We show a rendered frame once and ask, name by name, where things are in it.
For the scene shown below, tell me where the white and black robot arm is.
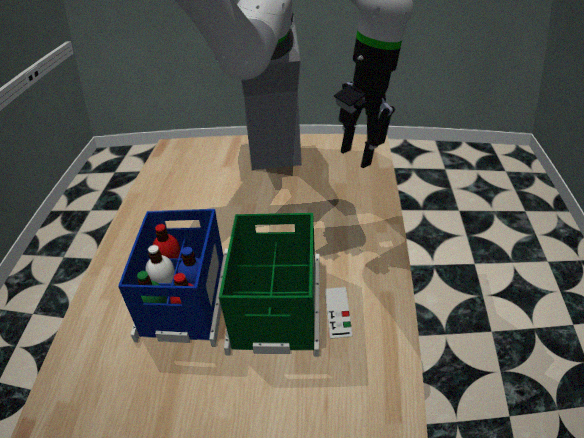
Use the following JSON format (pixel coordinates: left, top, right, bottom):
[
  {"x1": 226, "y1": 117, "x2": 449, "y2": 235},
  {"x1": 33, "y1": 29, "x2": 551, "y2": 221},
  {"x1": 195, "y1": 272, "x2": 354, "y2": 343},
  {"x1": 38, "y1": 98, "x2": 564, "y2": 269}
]
[{"x1": 175, "y1": 0, "x2": 413, "y2": 114}]

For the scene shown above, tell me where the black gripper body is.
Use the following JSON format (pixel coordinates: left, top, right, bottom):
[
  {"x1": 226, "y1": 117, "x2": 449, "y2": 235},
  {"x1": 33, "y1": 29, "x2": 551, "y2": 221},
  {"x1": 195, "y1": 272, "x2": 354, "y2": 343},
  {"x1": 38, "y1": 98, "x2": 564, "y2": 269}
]
[{"x1": 352, "y1": 64, "x2": 391, "y2": 110}]

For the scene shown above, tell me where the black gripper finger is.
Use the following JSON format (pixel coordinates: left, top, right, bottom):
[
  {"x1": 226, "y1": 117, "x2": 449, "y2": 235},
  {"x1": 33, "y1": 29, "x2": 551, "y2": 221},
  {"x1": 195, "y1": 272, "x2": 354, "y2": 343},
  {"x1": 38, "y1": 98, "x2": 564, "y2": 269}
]
[
  {"x1": 339, "y1": 82, "x2": 362, "y2": 154},
  {"x1": 361, "y1": 96, "x2": 395, "y2": 168}
]

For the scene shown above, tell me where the green crate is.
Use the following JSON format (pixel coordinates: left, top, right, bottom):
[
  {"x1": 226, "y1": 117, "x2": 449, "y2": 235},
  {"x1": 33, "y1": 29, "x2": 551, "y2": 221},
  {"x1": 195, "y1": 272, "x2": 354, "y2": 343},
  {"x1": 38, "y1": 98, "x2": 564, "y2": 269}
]
[{"x1": 219, "y1": 215, "x2": 315, "y2": 350}]

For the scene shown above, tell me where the white paper pick list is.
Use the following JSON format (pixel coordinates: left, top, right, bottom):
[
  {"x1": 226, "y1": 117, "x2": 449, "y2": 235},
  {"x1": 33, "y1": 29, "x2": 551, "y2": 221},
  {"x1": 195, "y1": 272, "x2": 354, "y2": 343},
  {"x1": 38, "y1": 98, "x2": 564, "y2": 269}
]
[{"x1": 325, "y1": 287, "x2": 353, "y2": 338}]

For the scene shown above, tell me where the white bottle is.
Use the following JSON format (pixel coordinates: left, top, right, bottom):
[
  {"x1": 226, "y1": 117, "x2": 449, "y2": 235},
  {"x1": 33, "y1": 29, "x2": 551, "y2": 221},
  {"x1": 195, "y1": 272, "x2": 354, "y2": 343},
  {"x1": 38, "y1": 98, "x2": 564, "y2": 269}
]
[{"x1": 145, "y1": 245, "x2": 175, "y2": 283}]

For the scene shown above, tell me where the blue plastic bottle crate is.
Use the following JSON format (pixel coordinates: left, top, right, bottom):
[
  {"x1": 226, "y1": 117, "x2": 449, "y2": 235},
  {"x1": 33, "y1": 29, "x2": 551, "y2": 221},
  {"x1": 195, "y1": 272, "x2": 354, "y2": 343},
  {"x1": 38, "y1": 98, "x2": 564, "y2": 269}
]
[{"x1": 118, "y1": 211, "x2": 224, "y2": 340}]

